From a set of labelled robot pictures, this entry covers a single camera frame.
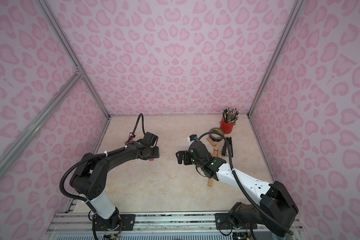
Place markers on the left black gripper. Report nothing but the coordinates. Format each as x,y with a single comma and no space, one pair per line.
155,151

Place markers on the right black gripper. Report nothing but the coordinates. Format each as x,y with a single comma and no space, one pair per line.
183,157

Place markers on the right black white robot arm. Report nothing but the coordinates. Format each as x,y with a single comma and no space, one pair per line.
270,204

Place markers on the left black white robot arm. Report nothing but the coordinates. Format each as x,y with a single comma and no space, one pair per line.
86,180

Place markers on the natural wood block upper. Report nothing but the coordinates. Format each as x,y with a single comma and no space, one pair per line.
217,146

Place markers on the long natural wood block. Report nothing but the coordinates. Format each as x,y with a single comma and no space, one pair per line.
210,182

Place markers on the black stapler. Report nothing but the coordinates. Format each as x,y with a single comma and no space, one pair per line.
227,149

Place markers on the red pencil cup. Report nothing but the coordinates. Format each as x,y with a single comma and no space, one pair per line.
227,128

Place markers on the bundle of coloured pencils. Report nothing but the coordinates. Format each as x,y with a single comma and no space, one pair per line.
230,115

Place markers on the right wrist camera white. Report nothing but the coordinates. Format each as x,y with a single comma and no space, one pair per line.
192,138

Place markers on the grey duct tape roll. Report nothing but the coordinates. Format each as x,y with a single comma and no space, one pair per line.
216,134

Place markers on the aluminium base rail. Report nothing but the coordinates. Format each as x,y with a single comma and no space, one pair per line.
157,226

